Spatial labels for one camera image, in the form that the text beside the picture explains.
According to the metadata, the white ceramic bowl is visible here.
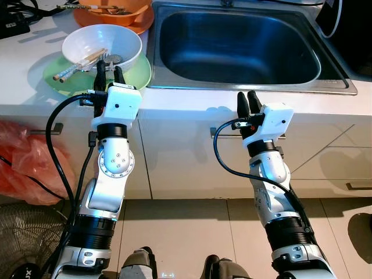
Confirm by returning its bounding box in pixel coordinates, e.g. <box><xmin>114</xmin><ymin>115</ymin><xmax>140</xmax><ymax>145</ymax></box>
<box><xmin>62</xmin><ymin>22</ymin><xmax>143</xmax><ymax>73</ymax></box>

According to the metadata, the white kitchen cabinet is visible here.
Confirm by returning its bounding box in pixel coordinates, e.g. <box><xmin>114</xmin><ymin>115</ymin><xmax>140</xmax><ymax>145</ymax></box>
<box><xmin>0</xmin><ymin>105</ymin><xmax>372</xmax><ymax>201</ymax></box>

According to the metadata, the green plate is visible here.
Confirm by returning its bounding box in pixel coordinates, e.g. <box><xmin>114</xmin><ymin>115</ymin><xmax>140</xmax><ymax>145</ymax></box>
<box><xmin>42</xmin><ymin>49</ymin><xmax>152</xmax><ymax>98</ymax></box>

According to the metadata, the stainless steel sink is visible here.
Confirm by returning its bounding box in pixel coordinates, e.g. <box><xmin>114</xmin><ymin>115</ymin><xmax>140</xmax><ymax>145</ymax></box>
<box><xmin>145</xmin><ymin>0</ymin><xmax>359</xmax><ymax>96</ymax></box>

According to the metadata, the orange bowl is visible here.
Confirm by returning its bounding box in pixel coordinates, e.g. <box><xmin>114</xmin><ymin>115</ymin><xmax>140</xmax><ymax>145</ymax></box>
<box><xmin>73</xmin><ymin>0</ymin><xmax>153</xmax><ymax>27</ymax></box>

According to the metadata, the red plastic bag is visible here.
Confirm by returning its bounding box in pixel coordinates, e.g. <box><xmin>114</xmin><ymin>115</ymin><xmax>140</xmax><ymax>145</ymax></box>
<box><xmin>0</xmin><ymin>119</ymin><xmax>77</xmax><ymax>205</ymax></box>

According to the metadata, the robot right leg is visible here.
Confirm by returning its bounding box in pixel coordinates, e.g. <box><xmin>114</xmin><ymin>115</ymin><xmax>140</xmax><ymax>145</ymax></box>
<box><xmin>202</xmin><ymin>255</ymin><xmax>238</xmax><ymax>279</ymax></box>

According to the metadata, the robot leg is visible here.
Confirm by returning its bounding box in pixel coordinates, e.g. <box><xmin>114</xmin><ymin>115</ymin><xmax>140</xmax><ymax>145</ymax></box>
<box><xmin>202</xmin><ymin>255</ymin><xmax>238</xmax><ymax>279</ymax></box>
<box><xmin>119</xmin><ymin>247</ymin><xmax>158</xmax><ymax>279</ymax></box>

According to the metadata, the black floor fan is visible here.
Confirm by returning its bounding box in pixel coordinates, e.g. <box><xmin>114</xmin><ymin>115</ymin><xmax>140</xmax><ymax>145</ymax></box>
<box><xmin>0</xmin><ymin>201</ymin><xmax>79</xmax><ymax>279</ymax></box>

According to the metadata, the robot left leg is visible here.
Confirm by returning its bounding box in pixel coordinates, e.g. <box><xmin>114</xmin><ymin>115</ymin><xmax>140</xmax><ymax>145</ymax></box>
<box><xmin>119</xmin><ymin>247</ymin><xmax>158</xmax><ymax>279</ymax></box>

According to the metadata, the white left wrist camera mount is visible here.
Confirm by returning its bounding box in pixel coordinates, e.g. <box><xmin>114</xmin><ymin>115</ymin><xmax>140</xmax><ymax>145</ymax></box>
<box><xmin>93</xmin><ymin>83</ymin><xmax>142</xmax><ymax>132</ymax></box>

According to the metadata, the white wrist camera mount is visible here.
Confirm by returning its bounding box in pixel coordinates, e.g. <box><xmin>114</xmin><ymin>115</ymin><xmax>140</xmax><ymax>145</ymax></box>
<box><xmin>93</xmin><ymin>83</ymin><xmax>142</xmax><ymax>132</ymax></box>
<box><xmin>243</xmin><ymin>103</ymin><xmax>294</xmax><ymax>147</ymax></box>

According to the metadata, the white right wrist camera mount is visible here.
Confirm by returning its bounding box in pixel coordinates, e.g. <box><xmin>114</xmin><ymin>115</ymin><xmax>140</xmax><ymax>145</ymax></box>
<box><xmin>243</xmin><ymin>103</ymin><xmax>294</xmax><ymax>147</ymax></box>

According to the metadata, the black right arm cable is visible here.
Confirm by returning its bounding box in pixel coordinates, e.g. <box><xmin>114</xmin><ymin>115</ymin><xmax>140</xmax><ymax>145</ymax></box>
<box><xmin>213</xmin><ymin>119</ymin><xmax>309</xmax><ymax>233</ymax></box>

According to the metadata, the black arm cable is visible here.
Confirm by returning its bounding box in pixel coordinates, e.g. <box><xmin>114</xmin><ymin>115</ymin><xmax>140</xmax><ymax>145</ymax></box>
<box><xmin>45</xmin><ymin>93</ymin><xmax>96</xmax><ymax>279</ymax></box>
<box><xmin>213</xmin><ymin>119</ymin><xmax>309</xmax><ymax>233</ymax></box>

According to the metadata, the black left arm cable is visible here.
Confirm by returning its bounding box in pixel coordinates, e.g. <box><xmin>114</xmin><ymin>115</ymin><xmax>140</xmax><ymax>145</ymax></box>
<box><xmin>45</xmin><ymin>93</ymin><xmax>96</xmax><ymax>279</ymax></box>

